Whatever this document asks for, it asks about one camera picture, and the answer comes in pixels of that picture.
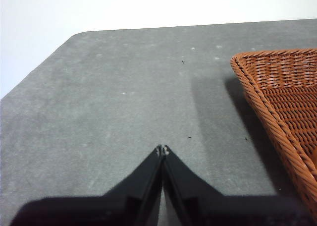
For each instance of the brown wicker basket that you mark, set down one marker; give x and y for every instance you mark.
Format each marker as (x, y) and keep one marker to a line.
(284, 107)

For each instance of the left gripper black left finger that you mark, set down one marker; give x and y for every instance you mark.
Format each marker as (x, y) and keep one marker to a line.
(99, 211)

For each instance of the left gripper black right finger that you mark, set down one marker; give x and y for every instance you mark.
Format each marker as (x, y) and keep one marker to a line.
(235, 211)

